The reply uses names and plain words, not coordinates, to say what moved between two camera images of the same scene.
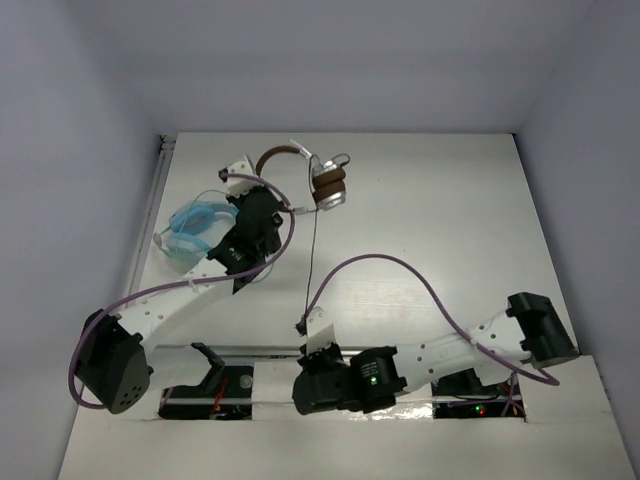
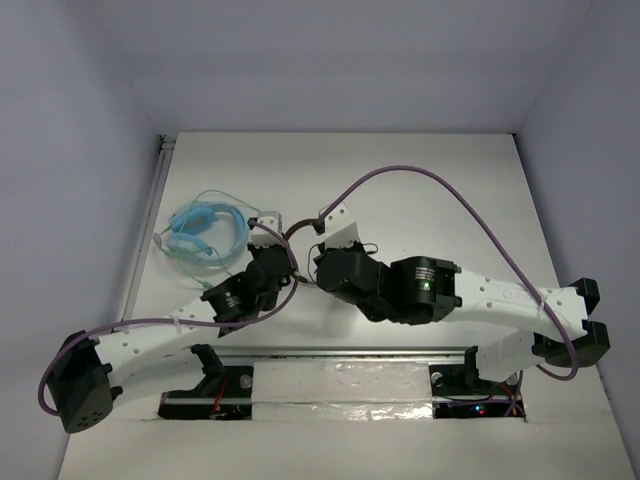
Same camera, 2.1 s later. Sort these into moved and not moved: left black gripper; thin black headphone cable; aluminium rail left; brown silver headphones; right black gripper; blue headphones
Moved: brown silver headphones; left black gripper; right black gripper; thin black headphone cable
Not moved: aluminium rail left; blue headphones
